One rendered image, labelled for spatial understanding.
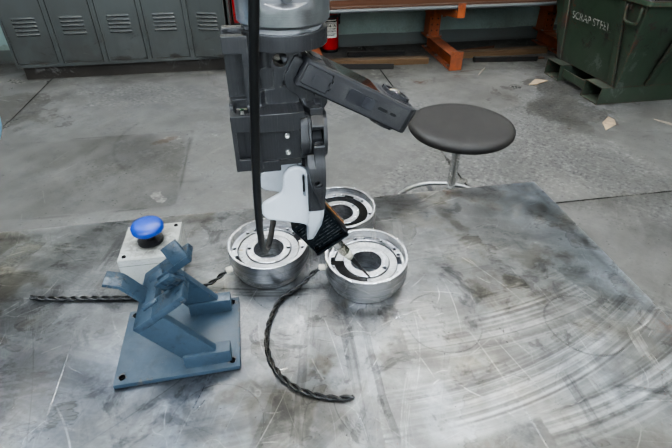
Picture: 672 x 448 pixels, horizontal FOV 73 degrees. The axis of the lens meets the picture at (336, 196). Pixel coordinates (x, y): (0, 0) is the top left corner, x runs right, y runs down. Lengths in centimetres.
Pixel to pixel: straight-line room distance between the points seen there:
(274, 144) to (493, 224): 43
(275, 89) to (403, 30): 416
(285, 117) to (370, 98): 7
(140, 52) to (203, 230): 330
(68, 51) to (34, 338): 355
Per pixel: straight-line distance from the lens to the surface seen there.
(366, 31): 445
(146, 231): 61
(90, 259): 72
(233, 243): 63
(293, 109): 39
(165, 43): 390
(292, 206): 44
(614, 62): 357
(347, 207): 69
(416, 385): 52
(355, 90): 39
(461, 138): 139
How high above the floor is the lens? 123
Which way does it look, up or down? 34 degrees down
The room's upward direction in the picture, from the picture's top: straight up
